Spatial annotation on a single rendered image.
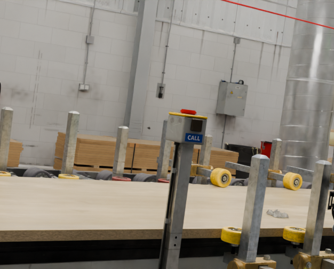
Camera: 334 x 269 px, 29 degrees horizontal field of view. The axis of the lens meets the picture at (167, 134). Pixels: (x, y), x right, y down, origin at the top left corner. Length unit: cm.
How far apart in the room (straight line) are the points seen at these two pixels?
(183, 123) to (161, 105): 827
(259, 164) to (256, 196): 9
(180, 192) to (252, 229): 27
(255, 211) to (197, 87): 840
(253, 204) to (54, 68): 746
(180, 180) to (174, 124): 14
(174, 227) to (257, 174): 29
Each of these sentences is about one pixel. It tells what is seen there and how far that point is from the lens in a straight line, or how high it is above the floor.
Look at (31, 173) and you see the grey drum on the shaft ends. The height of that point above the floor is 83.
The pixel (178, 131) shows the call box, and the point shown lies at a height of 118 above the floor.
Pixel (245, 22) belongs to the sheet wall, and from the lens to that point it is 1066.
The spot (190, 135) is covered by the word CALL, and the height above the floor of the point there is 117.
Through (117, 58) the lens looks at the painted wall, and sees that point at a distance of 942.
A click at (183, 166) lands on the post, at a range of 157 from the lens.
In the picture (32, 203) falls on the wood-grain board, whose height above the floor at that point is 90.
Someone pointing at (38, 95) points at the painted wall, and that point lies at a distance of 900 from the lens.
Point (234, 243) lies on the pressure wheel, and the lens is 185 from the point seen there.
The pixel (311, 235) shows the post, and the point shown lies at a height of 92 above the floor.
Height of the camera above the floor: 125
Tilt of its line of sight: 3 degrees down
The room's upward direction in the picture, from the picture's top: 8 degrees clockwise
